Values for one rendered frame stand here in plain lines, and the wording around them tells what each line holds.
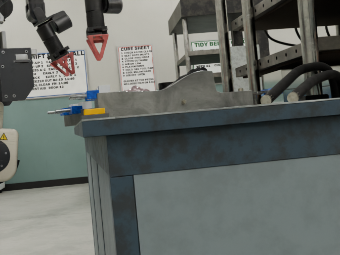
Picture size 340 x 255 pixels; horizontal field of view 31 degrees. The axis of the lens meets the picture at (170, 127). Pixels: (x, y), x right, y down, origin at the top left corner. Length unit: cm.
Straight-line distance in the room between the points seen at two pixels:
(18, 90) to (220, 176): 79
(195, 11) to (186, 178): 529
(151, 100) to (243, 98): 30
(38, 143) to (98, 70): 141
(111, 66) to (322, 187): 793
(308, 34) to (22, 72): 99
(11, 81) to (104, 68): 735
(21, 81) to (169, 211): 77
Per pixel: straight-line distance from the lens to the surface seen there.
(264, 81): 285
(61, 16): 233
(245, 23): 297
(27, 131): 927
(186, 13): 657
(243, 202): 138
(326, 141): 144
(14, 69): 193
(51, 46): 230
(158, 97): 195
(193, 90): 197
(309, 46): 222
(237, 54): 634
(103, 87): 199
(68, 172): 924
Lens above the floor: 78
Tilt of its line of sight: level
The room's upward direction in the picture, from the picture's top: 5 degrees counter-clockwise
